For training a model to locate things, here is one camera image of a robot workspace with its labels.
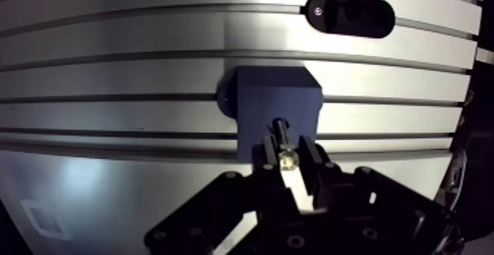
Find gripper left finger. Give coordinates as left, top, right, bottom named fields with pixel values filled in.
left=144, top=134, right=301, bottom=255

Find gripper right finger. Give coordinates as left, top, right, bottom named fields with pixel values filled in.
left=298, top=134, right=462, bottom=255

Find steel bolt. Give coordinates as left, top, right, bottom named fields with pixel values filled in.
left=271, top=118, right=301, bottom=172

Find dark blue-grey block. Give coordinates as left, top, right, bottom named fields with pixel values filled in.
left=215, top=65, right=324, bottom=164

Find black oval holder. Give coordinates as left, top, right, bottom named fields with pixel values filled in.
left=304, top=0, right=396, bottom=40

